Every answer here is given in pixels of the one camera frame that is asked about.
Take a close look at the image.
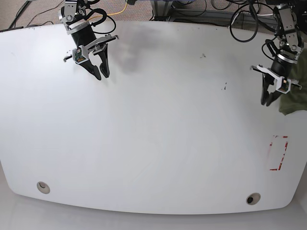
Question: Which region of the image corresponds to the table cable grommet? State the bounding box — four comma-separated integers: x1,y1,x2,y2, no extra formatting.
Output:
246,193,261,205
36,182,50,194

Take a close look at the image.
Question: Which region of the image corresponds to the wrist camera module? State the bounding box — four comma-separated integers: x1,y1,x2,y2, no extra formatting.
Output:
276,77,291,94
72,45,89,65

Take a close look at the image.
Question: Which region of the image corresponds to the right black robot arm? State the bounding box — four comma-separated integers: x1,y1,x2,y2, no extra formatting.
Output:
59,0,118,81

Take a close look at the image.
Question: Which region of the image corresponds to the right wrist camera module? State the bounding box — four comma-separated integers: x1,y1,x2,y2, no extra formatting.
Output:
72,45,89,65

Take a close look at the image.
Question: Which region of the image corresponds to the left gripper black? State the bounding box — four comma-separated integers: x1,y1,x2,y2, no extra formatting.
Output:
250,54,302,106

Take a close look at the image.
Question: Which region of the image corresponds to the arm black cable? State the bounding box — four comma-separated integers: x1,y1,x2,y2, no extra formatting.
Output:
79,0,117,34
229,0,280,44

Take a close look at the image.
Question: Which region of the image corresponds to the olive green t-shirt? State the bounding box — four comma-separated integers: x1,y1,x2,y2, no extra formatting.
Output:
279,49,307,115

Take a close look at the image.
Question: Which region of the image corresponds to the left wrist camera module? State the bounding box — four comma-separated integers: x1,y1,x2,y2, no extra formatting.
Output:
276,77,291,94

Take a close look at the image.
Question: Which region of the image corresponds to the left table cable grommet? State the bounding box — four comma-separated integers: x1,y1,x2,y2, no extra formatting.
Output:
36,182,50,194

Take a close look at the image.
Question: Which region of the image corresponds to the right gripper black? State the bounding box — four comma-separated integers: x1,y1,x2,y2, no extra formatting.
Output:
63,23,118,81

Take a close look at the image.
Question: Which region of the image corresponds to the yellow cable on floor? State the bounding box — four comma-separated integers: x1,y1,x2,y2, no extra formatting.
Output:
86,0,128,23

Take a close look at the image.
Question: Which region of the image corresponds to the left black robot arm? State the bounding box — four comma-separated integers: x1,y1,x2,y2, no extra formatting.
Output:
251,0,306,106

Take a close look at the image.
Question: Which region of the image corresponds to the white cable on floor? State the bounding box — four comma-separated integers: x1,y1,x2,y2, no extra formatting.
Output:
227,11,275,28

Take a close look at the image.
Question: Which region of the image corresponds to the grey aluminium frame rail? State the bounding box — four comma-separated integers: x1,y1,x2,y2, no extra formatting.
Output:
151,0,279,29

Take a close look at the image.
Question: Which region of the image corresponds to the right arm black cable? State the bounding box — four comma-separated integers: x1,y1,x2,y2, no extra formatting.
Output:
79,0,117,34

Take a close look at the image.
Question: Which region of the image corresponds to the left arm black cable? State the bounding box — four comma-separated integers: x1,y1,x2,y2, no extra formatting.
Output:
229,0,280,44

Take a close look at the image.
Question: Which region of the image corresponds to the red tape rectangle marking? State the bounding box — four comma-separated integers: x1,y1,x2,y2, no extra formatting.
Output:
267,135,289,171

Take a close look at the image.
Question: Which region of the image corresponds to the right table cable grommet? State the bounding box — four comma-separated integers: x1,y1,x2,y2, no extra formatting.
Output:
246,193,261,205

